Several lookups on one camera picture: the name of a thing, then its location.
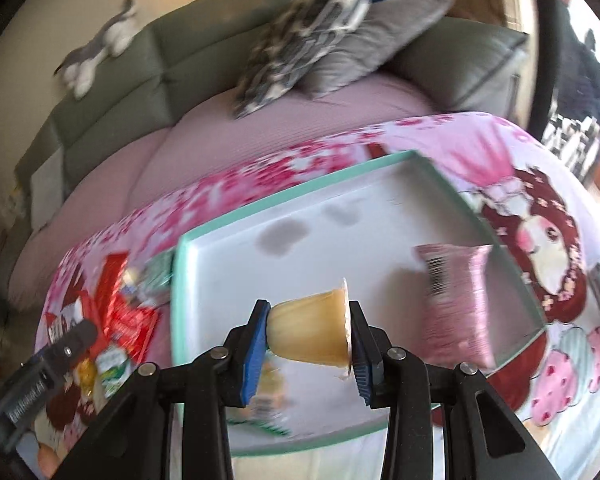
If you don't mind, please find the pink snack packet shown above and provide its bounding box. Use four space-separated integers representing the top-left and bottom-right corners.
412 243 497 369

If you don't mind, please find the large red snack packet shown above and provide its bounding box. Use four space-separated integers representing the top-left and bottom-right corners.
104 304 161 367

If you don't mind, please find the grey-green sofa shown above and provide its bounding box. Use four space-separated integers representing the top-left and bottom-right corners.
0 0 531 311

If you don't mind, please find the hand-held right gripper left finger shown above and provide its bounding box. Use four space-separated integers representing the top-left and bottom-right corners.
55 300 272 480

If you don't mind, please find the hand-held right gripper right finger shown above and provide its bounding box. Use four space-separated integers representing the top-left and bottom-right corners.
349 300 576 480

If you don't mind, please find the black white patterned pillow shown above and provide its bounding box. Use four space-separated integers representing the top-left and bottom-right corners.
232 0 373 121

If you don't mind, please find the green white cracker packet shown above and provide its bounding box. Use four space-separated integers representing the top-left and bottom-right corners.
227 354 292 437

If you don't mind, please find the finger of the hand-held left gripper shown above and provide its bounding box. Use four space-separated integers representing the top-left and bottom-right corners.
27 321 98 387

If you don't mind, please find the pale grey flat pad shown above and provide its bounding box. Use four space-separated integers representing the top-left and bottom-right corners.
29 152 67 232

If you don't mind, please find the pink ribbed sofa cover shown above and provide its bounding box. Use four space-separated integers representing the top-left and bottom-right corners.
7 72 437 311

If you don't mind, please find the grey white plush toy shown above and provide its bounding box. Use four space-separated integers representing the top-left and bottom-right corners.
54 0 140 100

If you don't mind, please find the pink printed blanket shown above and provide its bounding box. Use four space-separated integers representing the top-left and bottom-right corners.
30 111 600 480

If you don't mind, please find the yellow jelly cup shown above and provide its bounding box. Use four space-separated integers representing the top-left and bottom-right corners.
267 277 354 367

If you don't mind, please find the white tray with teal rim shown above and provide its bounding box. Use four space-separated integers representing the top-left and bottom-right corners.
171 150 548 458

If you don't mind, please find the black folding chair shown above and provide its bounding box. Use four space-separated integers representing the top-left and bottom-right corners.
544 22 600 182

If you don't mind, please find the small teal snack packet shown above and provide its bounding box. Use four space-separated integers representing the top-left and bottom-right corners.
139 252 175 307

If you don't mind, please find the grey pillow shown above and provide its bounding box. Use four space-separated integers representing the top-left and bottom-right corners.
300 0 456 101

